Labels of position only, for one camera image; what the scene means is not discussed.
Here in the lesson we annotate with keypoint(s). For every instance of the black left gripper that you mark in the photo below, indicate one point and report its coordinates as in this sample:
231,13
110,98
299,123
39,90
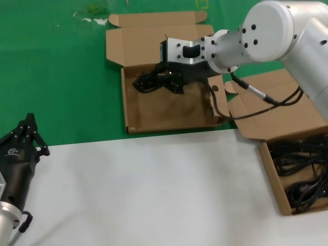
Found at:
16,169

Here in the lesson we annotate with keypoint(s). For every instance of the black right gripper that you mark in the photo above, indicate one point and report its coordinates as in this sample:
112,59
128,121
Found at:
194,71

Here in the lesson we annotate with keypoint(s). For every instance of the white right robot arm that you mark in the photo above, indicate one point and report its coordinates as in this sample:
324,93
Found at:
269,30

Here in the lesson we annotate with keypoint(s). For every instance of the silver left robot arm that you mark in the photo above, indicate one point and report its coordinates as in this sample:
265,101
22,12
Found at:
7,220

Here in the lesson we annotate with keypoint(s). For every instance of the open brown cardboard mailer box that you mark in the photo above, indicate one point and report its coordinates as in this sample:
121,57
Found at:
166,115
246,120

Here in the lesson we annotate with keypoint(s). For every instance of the green table cloth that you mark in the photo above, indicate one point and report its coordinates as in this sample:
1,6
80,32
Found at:
51,64

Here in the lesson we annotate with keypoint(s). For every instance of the torn clear tape patch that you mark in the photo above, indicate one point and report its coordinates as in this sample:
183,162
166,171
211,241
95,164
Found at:
92,14

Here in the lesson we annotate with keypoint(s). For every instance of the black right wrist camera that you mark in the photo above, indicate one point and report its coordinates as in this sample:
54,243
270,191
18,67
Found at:
163,51

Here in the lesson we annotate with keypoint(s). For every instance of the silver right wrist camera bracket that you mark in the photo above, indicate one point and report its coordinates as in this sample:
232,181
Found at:
176,50

